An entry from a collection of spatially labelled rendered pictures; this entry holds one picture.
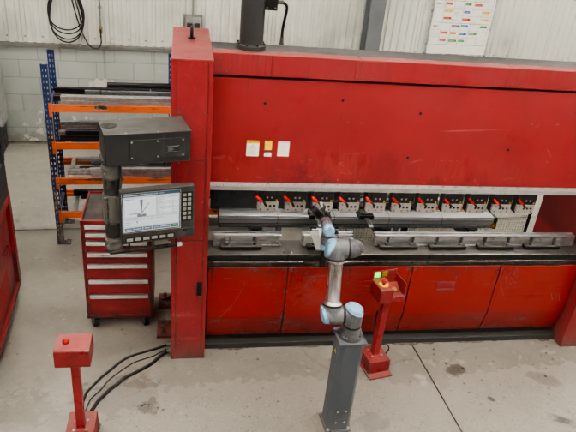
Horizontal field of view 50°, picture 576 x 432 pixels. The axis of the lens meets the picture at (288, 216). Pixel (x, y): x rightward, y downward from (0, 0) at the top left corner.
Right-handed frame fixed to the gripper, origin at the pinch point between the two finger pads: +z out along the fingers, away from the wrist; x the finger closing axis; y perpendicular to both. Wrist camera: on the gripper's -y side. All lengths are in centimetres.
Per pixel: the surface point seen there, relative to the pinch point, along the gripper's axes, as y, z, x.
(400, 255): 81, 1, 12
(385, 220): 73, 40, 17
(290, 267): 23, 1, -49
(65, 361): -86, -90, -145
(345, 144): -13.7, 11.9, 42.9
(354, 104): -30, 12, 67
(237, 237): -19, 13, -60
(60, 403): -50, -50, -211
